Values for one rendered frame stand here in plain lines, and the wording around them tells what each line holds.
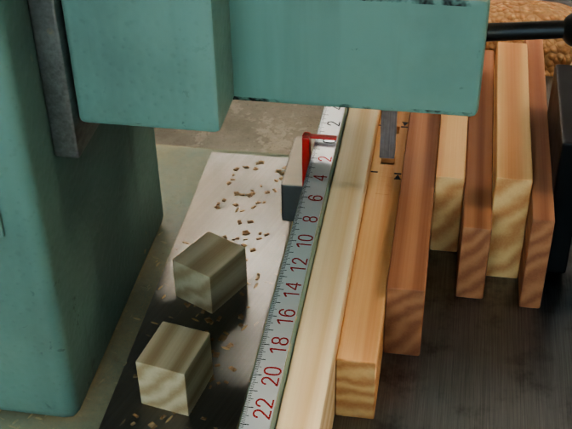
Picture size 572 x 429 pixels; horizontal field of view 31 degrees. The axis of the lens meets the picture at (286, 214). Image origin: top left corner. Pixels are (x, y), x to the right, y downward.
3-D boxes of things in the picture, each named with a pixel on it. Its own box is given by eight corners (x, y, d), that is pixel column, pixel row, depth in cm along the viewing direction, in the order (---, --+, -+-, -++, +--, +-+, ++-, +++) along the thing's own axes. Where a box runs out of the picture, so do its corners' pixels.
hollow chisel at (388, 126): (394, 159, 62) (397, 86, 59) (379, 157, 62) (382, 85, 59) (395, 151, 63) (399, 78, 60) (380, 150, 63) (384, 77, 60)
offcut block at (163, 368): (189, 417, 66) (184, 374, 63) (140, 403, 67) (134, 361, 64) (214, 374, 69) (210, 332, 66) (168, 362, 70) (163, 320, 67)
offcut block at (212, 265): (212, 314, 73) (209, 277, 71) (175, 296, 75) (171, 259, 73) (248, 283, 76) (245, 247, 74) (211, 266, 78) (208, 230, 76)
